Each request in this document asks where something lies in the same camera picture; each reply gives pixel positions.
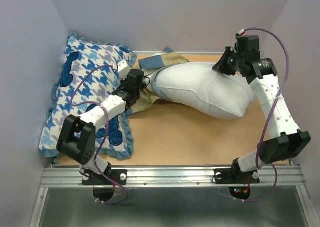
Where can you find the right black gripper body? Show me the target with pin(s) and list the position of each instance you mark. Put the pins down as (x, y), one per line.
(238, 59)

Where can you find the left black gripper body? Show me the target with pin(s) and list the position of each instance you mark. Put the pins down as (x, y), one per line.
(137, 92)

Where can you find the blue tan white patchwork pillow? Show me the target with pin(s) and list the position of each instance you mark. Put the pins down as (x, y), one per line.
(152, 67)

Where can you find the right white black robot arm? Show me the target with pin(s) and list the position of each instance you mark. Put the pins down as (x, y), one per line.
(287, 140)

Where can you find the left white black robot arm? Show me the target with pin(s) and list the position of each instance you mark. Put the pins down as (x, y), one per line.
(77, 139)

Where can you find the blue houndstooth bear pillow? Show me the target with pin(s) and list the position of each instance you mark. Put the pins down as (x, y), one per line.
(87, 79)

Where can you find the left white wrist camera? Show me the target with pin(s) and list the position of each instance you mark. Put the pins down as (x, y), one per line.
(123, 68)

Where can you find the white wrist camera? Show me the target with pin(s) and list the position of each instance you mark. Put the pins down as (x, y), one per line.
(123, 68)
(241, 33)

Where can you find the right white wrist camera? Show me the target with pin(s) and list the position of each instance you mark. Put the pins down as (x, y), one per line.
(241, 33)

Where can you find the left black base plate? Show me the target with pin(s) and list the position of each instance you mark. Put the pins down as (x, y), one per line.
(90, 178)

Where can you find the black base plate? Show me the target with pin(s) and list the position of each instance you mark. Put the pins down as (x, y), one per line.
(226, 176)
(90, 178)

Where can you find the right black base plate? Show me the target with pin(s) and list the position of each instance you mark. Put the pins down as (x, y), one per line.
(226, 176)

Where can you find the aluminium mounting rail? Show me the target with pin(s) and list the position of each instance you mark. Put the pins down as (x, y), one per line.
(176, 176)

